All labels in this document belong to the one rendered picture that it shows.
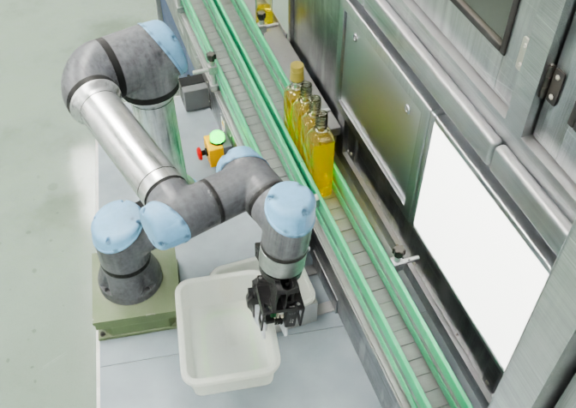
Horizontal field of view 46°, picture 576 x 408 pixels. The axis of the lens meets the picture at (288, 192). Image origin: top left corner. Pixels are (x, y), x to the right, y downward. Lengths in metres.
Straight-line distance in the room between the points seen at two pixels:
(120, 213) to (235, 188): 0.55
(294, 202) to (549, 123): 0.43
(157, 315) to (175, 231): 0.67
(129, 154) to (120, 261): 0.50
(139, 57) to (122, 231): 0.41
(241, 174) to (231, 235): 0.83
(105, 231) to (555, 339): 1.16
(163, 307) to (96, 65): 0.64
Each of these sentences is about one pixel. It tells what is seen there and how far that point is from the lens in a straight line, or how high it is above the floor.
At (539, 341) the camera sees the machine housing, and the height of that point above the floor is 1.75.
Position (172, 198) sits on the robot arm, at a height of 1.44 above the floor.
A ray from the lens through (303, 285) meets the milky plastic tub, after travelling 1.69.
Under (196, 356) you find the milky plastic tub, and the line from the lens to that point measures 1.32.
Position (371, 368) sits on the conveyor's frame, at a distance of 1.58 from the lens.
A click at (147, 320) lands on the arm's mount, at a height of 0.80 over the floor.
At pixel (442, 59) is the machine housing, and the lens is 1.37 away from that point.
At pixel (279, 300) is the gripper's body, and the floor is 1.25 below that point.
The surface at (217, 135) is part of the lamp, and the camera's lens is 2.01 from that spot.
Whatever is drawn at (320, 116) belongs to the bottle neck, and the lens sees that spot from 1.64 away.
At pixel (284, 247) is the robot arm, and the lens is 1.03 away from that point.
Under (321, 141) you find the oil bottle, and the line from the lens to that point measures 1.64.
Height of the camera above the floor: 2.19
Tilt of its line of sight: 47 degrees down
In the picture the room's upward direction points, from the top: straight up
